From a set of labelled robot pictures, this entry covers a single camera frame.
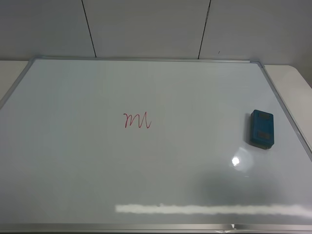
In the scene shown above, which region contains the blue board eraser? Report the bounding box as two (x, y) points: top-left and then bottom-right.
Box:
(243, 110), (274, 150)

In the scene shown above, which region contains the white aluminium-framed whiteboard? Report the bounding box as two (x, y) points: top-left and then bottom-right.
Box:
(0, 57), (312, 234)

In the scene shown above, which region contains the red marker scribble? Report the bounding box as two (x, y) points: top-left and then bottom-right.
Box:
(123, 112), (152, 129)

